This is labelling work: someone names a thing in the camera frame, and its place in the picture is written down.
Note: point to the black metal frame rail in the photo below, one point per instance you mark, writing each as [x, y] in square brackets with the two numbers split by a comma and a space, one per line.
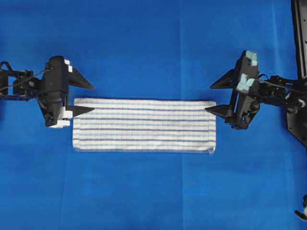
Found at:
[297, 123]

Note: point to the black white object at edge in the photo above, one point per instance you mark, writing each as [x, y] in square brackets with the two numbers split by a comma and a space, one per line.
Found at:
[303, 214]

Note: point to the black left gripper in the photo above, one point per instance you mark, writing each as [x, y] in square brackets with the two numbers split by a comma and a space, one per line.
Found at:
[53, 92]

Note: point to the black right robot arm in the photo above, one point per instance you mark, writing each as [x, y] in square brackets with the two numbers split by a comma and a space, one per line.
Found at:
[281, 92]

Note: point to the white blue-striped towel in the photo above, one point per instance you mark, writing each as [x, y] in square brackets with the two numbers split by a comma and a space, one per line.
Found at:
[144, 125]

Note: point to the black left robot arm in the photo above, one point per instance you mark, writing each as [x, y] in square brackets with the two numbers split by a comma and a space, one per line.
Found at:
[20, 85]

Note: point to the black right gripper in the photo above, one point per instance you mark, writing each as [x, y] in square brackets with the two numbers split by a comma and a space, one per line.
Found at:
[243, 80]

